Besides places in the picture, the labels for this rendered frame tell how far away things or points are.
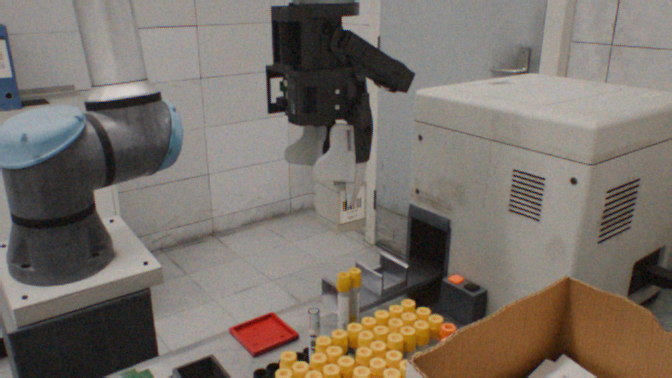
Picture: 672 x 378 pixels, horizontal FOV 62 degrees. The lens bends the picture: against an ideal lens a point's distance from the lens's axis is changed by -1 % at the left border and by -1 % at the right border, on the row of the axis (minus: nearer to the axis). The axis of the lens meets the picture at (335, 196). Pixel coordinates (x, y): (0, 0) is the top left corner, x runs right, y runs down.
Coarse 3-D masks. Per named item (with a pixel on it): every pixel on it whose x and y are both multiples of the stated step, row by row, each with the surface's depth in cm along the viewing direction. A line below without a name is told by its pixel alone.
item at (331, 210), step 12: (324, 180) 63; (324, 192) 63; (336, 192) 61; (360, 192) 63; (324, 204) 64; (336, 204) 62; (360, 204) 63; (324, 216) 64; (336, 216) 62; (348, 216) 63; (360, 216) 64; (336, 228) 63; (348, 228) 63
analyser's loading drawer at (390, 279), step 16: (384, 256) 81; (416, 256) 87; (432, 256) 87; (368, 272) 77; (384, 272) 82; (400, 272) 79; (416, 272) 82; (432, 272) 82; (368, 288) 78; (384, 288) 76; (400, 288) 78; (416, 288) 80; (336, 304) 75; (368, 304) 74
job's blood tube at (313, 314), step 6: (312, 312) 61; (318, 312) 61; (312, 318) 60; (318, 318) 61; (312, 324) 61; (318, 324) 61; (312, 330) 61; (318, 330) 61; (312, 336) 61; (318, 336) 61; (312, 342) 61; (312, 348) 62; (312, 354) 62
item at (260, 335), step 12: (240, 324) 75; (252, 324) 76; (264, 324) 76; (276, 324) 76; (240, 336) 73; (252, 336) 74; (264, 336) 74; (276, 336) 74; (288, 336) 73; (252, 348) 70; (264, 348) 70
